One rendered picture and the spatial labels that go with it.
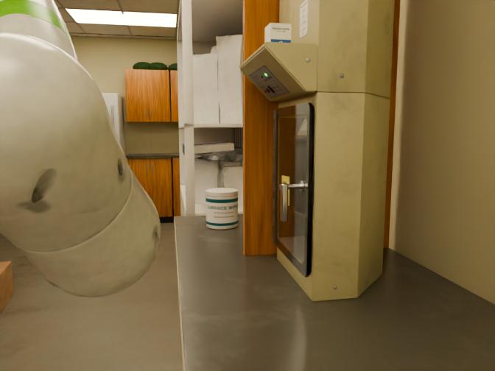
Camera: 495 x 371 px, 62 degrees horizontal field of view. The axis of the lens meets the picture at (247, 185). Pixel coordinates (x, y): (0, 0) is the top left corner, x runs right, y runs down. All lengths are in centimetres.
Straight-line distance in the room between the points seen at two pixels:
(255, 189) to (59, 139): 105
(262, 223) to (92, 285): 98
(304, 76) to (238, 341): 55
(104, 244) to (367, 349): 60
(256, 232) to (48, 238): 103
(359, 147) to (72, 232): 75
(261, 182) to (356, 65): 49
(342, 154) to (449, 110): 41
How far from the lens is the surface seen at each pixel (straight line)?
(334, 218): 95
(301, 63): 91
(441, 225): 128
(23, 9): 61
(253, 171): 126
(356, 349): 82
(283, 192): 95
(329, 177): 93
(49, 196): 26
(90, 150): 26
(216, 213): 162
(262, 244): 131
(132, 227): 33
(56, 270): 34
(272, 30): 100
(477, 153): 116
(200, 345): 81
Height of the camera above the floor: 133
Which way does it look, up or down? 8 degrees down
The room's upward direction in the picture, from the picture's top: straight up
